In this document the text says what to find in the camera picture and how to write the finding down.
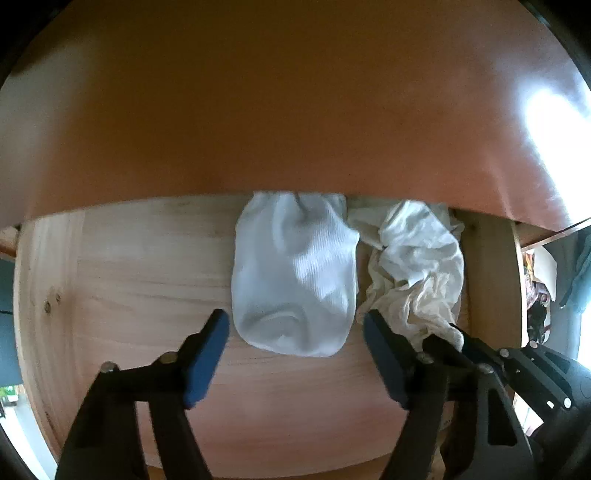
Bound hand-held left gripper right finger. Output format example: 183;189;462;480
363;309;532;480

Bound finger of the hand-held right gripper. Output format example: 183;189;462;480
450;323;509;372

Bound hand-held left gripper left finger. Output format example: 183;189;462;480
55;308;230;480

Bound cream cloth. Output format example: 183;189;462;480
346;199;465;354

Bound white sock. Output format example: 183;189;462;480
231;191;361;357

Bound brown wooden nightstand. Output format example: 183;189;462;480
0;0;591;245

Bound colourful packets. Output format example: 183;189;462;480
522;258;552;315

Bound cardboard piece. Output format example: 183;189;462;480
522;247;559;296

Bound teal jacket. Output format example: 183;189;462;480
561;226;591;310

